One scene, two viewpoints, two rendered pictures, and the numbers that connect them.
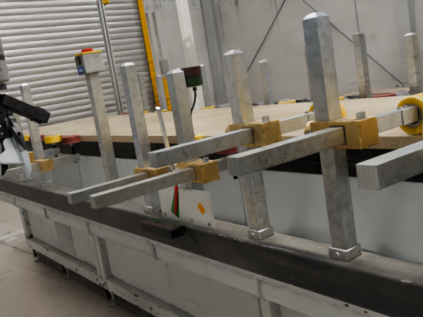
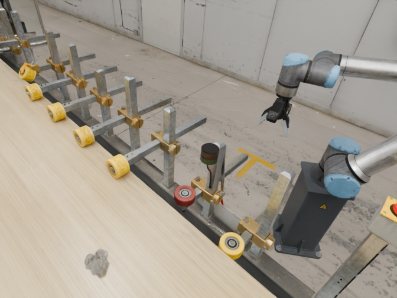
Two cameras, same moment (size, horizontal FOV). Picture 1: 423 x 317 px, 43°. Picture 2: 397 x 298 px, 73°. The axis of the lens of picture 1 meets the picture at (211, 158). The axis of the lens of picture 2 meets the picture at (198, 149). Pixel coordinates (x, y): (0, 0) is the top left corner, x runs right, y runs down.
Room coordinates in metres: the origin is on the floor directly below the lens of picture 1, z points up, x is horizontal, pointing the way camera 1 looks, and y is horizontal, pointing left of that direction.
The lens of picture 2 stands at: (2.08, -0.21, 1.67)
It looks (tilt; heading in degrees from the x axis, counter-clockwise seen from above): 40 degrees down; 164
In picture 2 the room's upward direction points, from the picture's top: 6 degrees clockwise
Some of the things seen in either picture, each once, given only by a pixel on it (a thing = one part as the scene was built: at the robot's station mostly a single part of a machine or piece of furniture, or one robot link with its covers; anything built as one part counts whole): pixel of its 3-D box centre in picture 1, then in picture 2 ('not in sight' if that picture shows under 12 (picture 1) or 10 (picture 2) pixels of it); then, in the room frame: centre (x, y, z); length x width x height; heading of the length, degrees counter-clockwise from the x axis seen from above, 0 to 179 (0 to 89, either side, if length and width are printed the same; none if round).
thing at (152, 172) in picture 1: (151, 174); (256, 233); (1.59, 0.19, 0.82); 0.14 x 0.06 x 0.05; 35
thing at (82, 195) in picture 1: (139, 179); (259, 222); (1.55, 0.22, 0.82); 0.44 x 0.03 x 0.04; 125
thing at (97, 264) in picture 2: not in sight; (96, 261); (1.66, -0.35, 0.91); 0.09 x 0.07 x 0.02; 11
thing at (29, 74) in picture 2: not in sight; (27, 73); (0.44, -0.81, 0.93); 0.09 x 0.08 x 0.09; 125
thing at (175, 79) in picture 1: (189, 160); (211, 189); (1.40, 0.06, 0.87); 0.04 x 0.04 x 0.48; 35
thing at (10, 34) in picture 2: not in sight; (13, 42); (-0.24, -1.08, 0.87); 0.04 x 0.04 x 0.48; 35
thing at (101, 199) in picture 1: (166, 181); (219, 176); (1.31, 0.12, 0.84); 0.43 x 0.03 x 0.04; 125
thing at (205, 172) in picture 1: (197, 170); (205, 191); (1.39, 0.04, 0.85); 0.14 x 0.06 x 0.05; 35
